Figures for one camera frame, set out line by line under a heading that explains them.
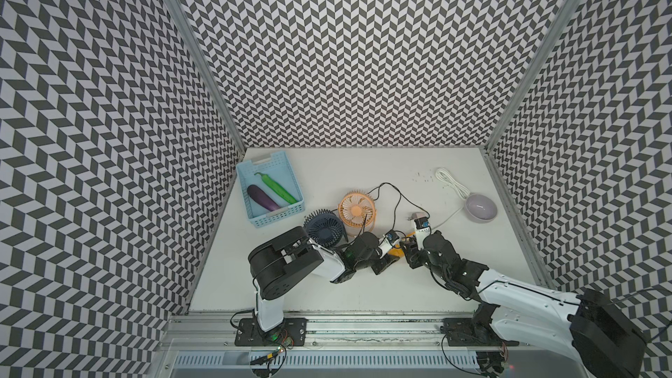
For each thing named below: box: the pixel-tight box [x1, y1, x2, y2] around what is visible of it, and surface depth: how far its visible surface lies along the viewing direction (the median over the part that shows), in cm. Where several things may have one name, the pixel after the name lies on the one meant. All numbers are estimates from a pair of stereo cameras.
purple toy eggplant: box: [246, 184, 281, 212], surface depth 102 cm
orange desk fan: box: [337, 189, 378, 238], surface depth 91 cm
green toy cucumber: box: [253, 172, 298, 204], surface depth 107 cm
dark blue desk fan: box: [303, 208, 350, 249], surface depth 86 cm
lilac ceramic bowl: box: [464, 193, 498, 224], surface depth 96 cm
